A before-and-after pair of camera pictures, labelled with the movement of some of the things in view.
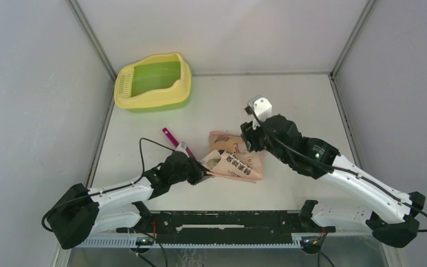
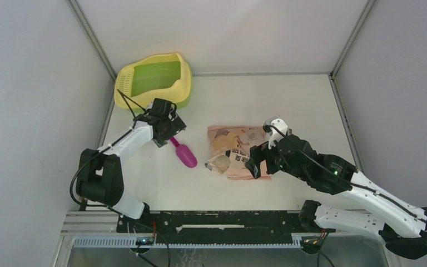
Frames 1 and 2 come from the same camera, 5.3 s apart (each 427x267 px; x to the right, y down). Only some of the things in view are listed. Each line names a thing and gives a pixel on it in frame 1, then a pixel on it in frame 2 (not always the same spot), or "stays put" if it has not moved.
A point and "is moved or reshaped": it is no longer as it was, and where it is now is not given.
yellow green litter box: [154, 85] stays put
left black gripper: [198, 170] to [176, 126]
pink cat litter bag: [232, 159] is moved or reshaped
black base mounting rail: [223, 227] stays put
